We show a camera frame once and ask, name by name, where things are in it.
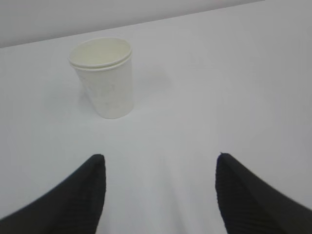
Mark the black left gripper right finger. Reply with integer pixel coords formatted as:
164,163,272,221
215,153,312,234

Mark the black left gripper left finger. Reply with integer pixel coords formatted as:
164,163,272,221
0,155,106,234

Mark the white paper cup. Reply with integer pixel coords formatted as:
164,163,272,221
68,37,134,119

